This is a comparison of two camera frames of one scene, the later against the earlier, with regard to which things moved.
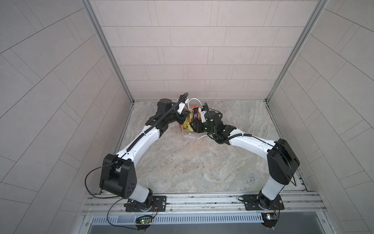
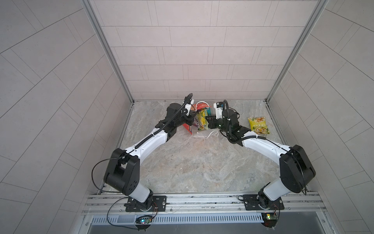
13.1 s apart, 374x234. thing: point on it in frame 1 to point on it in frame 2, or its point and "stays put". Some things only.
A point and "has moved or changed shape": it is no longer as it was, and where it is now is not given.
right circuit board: x=270 y=219 stays put
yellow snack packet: x=186 y=125 has moved or changed shape
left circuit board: x=144 y=220 stays put
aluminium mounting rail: x=204 y=203 stays put
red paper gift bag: x=186 y=134 has moved or changed shape
